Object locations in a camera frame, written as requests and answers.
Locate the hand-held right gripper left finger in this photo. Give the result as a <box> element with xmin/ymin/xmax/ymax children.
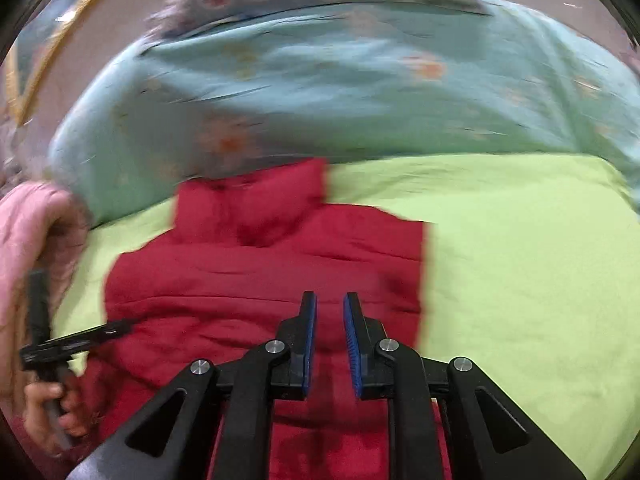
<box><xmin>67</xmin><ymin>291</ymin><xmax>317</xmax><ymax>480</ymax></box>

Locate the pink quilt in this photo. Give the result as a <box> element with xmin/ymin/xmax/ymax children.
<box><xmin>0</xmin><ymin>180</ymin><xmax>95</xmax><ymax>411</ymax></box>

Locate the gold picture frame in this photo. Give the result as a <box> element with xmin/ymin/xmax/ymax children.
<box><xmin>9</xmin><ymin>0</ymin><xmax>148</xmax><ymax>123</ymax></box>

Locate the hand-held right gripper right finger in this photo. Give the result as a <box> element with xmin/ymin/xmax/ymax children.
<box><xmin>343</xmin><ymin>292</ymin><xmax>586</xmax><ymax>480</ymax></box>

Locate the light green blanket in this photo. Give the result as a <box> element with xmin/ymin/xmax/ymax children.
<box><xmin>50</xmin><ymin>152</ymin><xmax>640</xmax><ymax>480</ymax></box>

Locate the person's left hand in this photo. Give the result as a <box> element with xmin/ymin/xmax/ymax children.
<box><xmin>22</xmin><ymin>374</ymin><xmax>92</xmax><ymax>457</ymax></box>

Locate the teal floral quilt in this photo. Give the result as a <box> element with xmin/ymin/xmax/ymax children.
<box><xmin>50</xmin><ymin>0</ymin><xmax>640</xmax><ymax>228</ymax></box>

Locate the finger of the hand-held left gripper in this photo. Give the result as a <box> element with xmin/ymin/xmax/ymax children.
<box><xmin>27</xmin><ymin>269</ymin><xmax>52</xmax><ymax>346</ymax></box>
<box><xmin>20</xmin><ymin>318</ymin><xmax>137</xmax><ymax>365</ymax></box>

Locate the red quilted blanket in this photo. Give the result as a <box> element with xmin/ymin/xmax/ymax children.
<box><xmin>75</xmin><ymin>157</ymin><xmax>451</xmax><ymax>480</ymax></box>

